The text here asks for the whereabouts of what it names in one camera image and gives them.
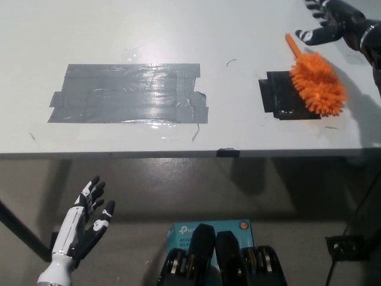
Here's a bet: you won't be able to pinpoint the black robot body blocks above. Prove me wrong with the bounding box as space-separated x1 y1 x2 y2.
157 223 288 286

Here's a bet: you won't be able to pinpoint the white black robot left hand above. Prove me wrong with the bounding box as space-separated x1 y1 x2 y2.
51 175 116 263

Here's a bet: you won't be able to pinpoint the teal tp-link router box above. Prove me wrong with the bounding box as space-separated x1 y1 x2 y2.
165 219 254 257

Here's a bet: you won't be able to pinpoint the orange spiky duster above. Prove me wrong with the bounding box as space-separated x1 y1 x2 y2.
285 33 349 117

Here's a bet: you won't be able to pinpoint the thin black cable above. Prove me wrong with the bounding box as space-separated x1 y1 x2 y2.
324 174 381 286

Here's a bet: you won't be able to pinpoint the black tape square patch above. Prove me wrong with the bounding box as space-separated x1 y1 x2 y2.
258 70 323 120

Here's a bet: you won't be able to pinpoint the grey duct tape patch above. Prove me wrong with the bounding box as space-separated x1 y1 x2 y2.
46 63 210 125

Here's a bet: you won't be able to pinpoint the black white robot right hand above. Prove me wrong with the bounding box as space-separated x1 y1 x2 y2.
295 0 374 52

